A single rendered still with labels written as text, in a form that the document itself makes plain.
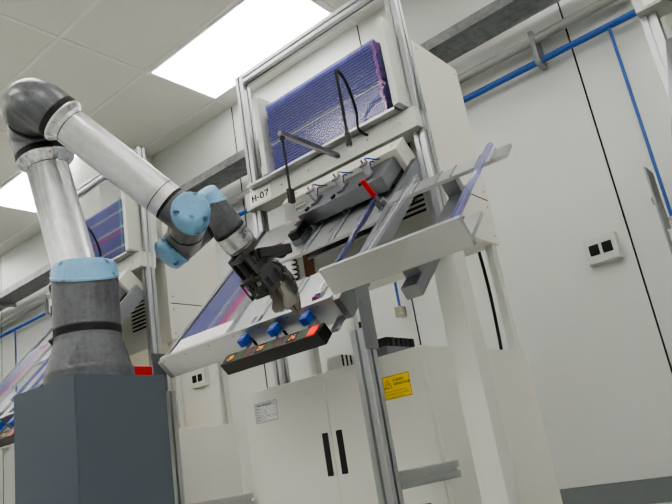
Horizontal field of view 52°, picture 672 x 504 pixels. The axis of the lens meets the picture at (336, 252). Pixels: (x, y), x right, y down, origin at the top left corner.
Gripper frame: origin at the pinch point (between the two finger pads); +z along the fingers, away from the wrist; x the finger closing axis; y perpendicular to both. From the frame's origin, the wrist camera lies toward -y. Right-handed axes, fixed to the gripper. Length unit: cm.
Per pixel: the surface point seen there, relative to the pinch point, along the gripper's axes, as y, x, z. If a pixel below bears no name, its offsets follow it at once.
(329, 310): -2.3, 5.3, 5.3
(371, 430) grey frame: 18.1, 11.5, 25.9
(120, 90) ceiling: -248, -238, -74
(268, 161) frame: -86, -47, -16
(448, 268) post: -10.4, 33.9, 9.6
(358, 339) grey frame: 3.1, 11.6, 12.0
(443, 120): -106, 10, 6
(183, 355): -2.3, -48.3, 3.3
